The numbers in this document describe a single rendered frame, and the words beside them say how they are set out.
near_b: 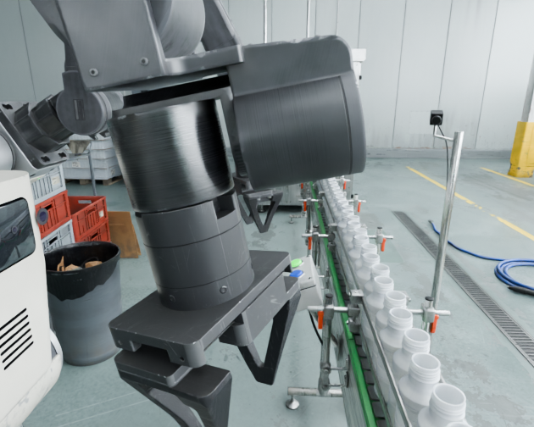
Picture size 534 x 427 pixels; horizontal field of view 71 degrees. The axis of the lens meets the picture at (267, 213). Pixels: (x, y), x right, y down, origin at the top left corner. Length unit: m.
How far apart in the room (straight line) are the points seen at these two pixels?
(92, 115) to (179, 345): 0.53
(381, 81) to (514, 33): 3.34
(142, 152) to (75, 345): 2.35
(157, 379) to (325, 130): 0.15
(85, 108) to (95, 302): 1.78
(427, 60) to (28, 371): 10.83
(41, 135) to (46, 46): 11.70
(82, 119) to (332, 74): 0.54
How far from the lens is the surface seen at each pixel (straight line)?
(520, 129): 9.22
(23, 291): 0.64
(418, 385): 0.58
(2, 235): 0.59
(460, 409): 0.54
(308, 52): 0.18
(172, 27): 0.19
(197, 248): 0.19
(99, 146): 7.43
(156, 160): 0.18
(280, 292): 0.24
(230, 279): 0.20
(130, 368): 0.22
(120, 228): 3.83
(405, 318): 0.69
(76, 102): 0.68
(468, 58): 11.42
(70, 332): 2.47
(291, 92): 0.18
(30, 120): 0.74
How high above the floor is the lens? 1.50
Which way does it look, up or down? 17 degrees down
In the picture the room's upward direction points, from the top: straight up
